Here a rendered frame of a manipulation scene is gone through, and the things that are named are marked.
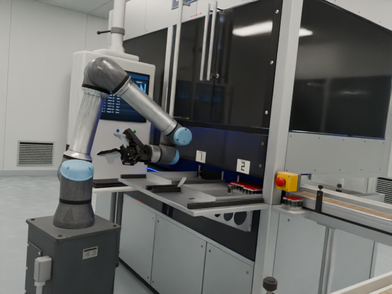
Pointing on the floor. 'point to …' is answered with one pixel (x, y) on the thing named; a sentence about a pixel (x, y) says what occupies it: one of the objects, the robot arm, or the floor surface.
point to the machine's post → (277, 140)
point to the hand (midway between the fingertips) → (104, 142)
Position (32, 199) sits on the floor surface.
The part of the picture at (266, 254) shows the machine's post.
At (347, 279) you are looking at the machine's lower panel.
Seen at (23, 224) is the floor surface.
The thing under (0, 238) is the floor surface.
